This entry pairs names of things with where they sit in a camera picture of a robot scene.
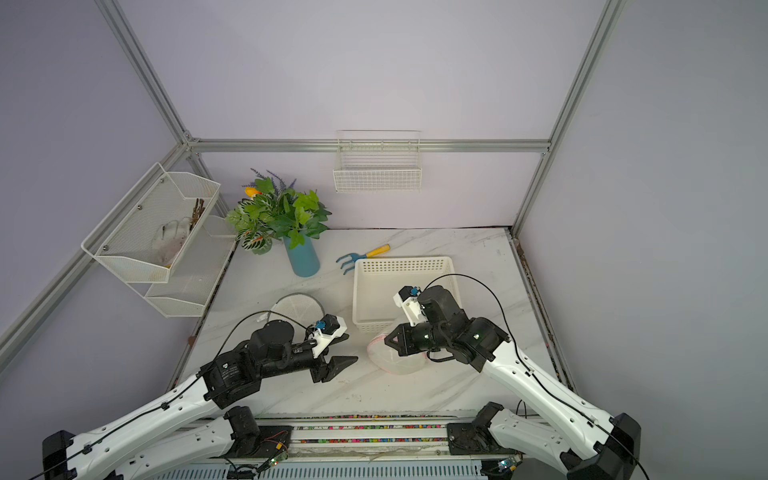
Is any teal vase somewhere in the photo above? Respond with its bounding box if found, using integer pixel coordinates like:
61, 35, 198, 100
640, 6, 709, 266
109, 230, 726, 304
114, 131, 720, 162
283, 236, 320, 278

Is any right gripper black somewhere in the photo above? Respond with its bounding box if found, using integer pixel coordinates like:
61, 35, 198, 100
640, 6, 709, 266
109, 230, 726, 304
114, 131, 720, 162
386, 320, 452, 355

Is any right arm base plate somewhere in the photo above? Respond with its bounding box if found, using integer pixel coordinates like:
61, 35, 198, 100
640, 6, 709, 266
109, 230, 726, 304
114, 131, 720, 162
446, 423, 518, 455

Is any white mesh wall shelf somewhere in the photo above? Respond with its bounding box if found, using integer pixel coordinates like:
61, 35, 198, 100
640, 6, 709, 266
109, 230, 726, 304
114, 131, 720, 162
81, 163, 236, 318

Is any pink trimmed laundry bag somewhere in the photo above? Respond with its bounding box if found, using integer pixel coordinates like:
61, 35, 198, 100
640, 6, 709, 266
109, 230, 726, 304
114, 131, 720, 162
367, 335, 427, 376

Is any white wire wall basket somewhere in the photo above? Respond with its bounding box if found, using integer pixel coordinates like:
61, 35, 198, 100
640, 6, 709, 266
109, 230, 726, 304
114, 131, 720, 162
333, 130, 422, 194

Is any artificial green plant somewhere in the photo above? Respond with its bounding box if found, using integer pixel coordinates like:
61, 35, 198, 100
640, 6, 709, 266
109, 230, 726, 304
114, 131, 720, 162
225, 171, 331, 255

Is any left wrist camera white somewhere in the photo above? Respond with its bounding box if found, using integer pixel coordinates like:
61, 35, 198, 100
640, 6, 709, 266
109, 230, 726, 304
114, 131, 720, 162
308, 314, 348, 358

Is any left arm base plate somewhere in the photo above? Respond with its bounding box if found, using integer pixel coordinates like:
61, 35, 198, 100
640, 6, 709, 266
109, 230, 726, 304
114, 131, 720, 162
231, 425, 294, 459

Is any clear glove in shelf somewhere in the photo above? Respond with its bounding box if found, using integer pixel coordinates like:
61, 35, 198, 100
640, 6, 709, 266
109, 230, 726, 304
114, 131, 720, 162
150, 217, 191, 268

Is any aluminium frame rail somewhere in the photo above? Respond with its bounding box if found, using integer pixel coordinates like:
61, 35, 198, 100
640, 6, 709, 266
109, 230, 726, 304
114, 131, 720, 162
189, 139, 551, 153

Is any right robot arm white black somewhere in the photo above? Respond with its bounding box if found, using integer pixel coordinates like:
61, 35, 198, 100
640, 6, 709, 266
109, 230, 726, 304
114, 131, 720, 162
385, 285, 641, 479

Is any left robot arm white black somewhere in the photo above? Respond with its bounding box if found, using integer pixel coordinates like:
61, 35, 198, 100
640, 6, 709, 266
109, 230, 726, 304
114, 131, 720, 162
39, 314, 358, 479

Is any white plastic basket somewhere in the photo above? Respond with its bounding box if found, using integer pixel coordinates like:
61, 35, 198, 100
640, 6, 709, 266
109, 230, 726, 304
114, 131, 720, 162
352, 256, 455, 336

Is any blue yellow garden fork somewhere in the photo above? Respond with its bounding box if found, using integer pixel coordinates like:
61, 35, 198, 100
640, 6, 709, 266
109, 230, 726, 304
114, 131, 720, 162
336, 244, 391, 275

